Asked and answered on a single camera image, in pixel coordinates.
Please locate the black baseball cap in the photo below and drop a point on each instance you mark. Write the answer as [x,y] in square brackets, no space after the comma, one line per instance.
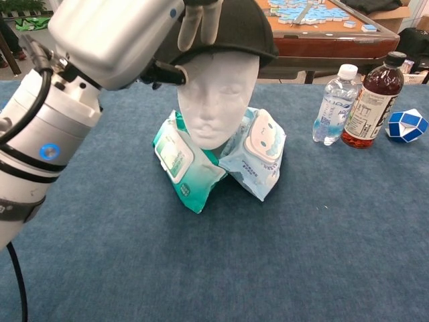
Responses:
[241,30]

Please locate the person leg with red shoe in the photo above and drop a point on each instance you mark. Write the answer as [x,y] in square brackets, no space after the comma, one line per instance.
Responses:
[11,43]

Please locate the green bag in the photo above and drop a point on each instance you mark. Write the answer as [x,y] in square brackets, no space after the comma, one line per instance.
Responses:
[31,23]

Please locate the brown mahjong table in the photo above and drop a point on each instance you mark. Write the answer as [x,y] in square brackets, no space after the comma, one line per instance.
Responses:
[328,47]

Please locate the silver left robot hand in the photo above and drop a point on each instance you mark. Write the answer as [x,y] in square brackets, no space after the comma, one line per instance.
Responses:
[110,40]

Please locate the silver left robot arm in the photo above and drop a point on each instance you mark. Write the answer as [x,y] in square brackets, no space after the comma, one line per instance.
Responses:
[43,134]

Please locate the blue white snake cube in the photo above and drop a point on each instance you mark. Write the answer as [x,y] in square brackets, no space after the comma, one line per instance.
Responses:
[410,125]

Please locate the light blue wet wipes pack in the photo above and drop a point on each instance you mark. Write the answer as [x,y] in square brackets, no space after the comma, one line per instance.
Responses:
[258,161]

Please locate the pile of blue mahjong tiles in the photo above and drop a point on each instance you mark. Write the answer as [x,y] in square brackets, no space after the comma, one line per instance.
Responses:
[311,11]

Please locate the large cardboard box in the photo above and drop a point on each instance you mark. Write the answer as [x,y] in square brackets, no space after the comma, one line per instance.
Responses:
[392,18]

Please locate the dark tea bottle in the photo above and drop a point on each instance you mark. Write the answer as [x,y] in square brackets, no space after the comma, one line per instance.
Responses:
[372,107]

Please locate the clear water bottle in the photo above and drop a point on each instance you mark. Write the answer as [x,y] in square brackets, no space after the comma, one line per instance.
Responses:
[335,107]

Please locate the green wet wipes pack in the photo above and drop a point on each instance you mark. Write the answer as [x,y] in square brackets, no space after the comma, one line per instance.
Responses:
[182,167]

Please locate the white foam mannequin head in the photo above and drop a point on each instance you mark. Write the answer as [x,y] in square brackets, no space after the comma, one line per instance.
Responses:
[218,100]

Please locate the blue table mat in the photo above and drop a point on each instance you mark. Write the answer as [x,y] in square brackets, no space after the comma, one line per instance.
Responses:
[214,255]

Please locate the blue mahjong tile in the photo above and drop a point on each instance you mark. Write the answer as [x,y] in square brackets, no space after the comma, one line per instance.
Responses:
[368,28]
[349,24]

